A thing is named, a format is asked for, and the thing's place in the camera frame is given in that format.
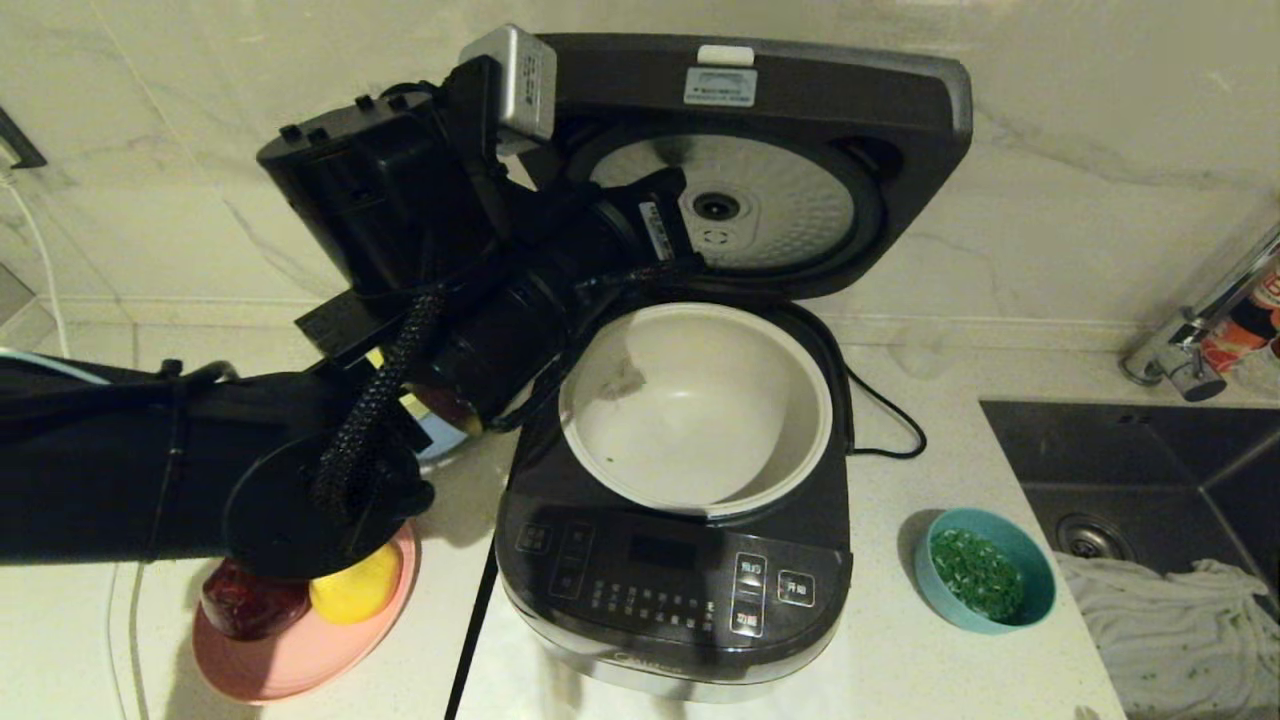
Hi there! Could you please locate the stainless steel sink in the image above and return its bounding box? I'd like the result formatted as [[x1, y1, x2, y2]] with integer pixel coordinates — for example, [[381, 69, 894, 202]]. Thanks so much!
[[980, 400, 1280, 720]]

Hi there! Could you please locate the red apple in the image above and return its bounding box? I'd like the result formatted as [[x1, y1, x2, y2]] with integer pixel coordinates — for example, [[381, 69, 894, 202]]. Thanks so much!
[[200, 558, 312, 642]]

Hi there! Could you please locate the teal plastic bowl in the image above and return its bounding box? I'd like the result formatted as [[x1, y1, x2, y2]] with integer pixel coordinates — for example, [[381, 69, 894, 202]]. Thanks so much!
[[913, 508, 1057, 635]]

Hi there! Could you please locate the black rice cooker body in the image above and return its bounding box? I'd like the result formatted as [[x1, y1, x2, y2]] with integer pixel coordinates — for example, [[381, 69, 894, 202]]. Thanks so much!
[[495, 300, 854, 703]]

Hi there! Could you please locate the white cable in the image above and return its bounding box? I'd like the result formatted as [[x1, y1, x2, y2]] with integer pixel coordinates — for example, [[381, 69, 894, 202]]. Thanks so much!
[[0, 170, 151, 720]]

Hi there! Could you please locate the chrome faucet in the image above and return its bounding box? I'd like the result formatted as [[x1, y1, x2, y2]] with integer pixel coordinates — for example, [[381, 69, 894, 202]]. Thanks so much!
[[1118, 222, 1280, 403]]

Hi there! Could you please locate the yellow pear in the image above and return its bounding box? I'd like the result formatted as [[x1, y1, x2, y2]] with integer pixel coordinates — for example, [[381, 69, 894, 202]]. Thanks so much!
[[308, 540, 404, 626]]

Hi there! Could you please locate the pink plate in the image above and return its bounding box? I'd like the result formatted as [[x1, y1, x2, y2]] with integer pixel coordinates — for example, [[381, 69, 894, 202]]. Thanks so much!
[[192, 520, 421, 704]]

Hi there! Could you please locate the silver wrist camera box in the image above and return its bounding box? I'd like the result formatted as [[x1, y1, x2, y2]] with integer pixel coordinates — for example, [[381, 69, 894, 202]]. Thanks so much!
[[458, 24, 559, 143]]

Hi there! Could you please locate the black rice cooker lid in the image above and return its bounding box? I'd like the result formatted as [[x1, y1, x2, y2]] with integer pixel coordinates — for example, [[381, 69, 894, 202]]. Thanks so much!
[[520, 33, 974, 302]]

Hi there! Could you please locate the black braided cable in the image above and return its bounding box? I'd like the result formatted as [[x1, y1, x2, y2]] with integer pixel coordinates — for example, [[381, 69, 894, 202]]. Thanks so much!
[[308, 283, 448, 513]]

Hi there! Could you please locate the blue plate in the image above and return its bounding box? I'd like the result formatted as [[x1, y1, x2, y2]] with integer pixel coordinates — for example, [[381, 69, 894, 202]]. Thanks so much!
[[415, 430, 491, 473]]

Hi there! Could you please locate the white cloth with green specks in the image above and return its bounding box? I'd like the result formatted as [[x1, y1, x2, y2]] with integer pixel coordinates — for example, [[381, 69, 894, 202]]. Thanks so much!
[[1055, 555, 1280, 720]]

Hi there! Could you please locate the round sink drain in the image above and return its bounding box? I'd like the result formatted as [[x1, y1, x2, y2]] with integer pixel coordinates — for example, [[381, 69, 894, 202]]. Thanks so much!
[[1055, 513, 1137, 562]]

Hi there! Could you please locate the black power cord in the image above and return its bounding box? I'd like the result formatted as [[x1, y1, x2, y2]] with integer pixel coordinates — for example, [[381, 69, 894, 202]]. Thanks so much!
[[845, 365, 927, 461]]

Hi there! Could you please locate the red label bottle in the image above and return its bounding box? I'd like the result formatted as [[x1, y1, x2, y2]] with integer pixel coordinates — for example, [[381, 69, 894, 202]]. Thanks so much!
[[1198, 265, 1280, 376]]

